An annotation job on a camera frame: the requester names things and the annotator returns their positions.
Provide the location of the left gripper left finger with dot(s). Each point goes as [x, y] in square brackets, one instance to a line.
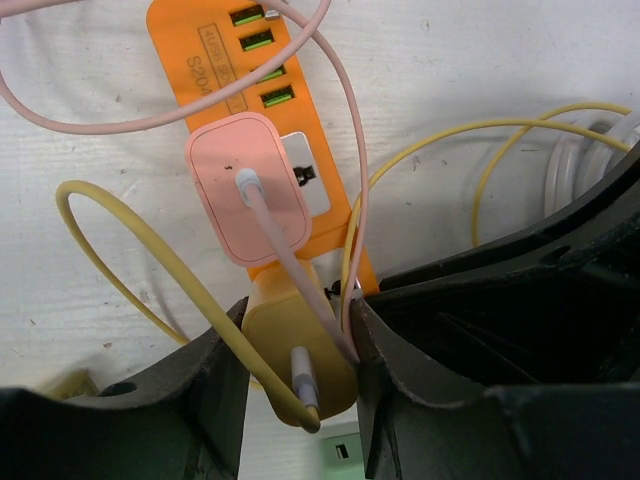
[181, 418]

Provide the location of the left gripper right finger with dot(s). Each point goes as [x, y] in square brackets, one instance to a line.
[420, 420]

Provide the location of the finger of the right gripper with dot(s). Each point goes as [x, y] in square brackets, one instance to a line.
[557, 302]

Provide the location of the pink charger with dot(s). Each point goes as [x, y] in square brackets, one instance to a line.
[247, 185]

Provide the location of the yellow charger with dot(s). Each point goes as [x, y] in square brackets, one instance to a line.
[291, 342]

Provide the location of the orange power strip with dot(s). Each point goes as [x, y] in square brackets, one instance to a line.
[207, 45]

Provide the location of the green plug cube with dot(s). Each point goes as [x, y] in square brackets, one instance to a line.
[341, 452]

